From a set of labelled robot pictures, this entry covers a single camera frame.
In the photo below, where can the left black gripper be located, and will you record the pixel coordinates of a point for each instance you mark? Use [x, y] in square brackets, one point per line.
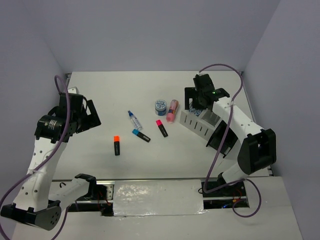
[91, 120]

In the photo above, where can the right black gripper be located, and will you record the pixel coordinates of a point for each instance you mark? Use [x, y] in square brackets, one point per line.
[190, 92]

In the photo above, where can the pink cap crayon tube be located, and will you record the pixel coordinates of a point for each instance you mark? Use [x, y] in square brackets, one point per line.
[171, 114]

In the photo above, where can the blue splash-label round jar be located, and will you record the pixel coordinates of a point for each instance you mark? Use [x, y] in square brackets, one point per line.
[160, 107]

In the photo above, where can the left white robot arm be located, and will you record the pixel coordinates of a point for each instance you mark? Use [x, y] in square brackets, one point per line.
[35, 205]

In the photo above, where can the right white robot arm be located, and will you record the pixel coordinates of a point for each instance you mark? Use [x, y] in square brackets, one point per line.
[257, 145]

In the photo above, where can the white slotted organizer box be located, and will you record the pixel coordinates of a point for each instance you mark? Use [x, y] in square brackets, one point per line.
[203, 125]

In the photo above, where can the orange cap black highlighter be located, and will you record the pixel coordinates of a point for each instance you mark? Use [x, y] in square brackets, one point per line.
[116, 143]

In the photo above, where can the pink cap black highlighter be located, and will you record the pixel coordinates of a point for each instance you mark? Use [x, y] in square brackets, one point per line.
[162, 128]

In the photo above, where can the blue cap black highlighter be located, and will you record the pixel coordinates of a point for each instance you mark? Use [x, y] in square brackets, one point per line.
[141, 135]

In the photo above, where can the clear blue-cap spray bottle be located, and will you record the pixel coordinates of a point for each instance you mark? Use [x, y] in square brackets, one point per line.
[137, 125]

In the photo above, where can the silver foil-covered panel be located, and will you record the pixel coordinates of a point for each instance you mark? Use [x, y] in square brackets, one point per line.
[157, 198]

